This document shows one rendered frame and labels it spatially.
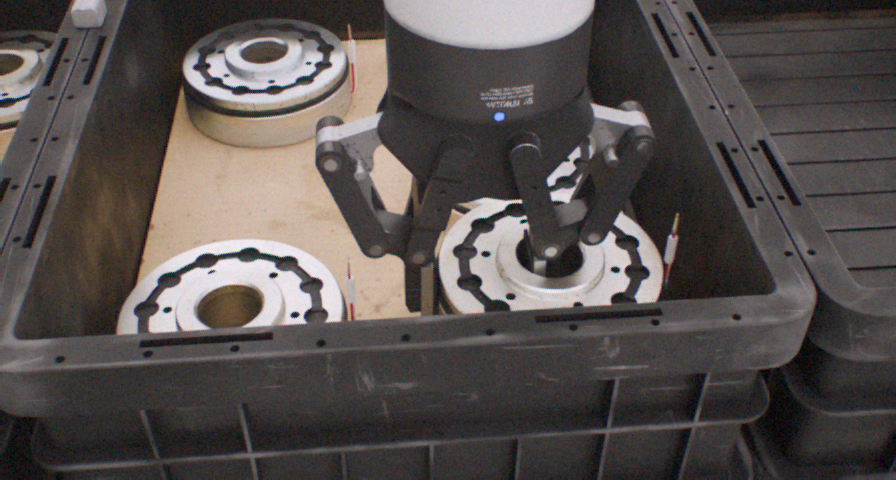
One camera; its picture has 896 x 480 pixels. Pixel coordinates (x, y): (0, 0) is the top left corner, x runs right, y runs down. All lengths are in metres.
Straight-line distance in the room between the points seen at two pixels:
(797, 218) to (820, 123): 0.25
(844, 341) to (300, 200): 0.30
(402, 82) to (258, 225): 0.21
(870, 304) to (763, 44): 0.38
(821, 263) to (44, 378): 0.28
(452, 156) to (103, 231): 0.18
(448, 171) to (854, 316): 0.16
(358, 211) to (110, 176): 0.15
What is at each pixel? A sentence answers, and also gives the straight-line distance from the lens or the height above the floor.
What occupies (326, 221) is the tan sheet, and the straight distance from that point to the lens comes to 0.54.
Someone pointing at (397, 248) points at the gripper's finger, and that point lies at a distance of 0.41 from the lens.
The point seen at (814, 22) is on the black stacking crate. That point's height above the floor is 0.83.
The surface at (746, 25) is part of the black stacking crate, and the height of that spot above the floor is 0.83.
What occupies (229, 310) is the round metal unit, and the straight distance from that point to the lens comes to 0.47.
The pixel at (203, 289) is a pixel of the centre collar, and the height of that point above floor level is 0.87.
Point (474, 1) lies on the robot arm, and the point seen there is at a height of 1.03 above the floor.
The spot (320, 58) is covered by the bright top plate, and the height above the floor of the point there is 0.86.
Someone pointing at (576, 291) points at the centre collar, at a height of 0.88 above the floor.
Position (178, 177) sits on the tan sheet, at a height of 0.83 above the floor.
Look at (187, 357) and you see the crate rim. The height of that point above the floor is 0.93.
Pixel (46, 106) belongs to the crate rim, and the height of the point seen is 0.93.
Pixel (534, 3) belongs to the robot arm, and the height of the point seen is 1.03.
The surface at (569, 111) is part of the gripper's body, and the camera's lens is 0.37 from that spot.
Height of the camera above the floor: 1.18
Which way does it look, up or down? 41 degrees down
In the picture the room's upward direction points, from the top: straight up
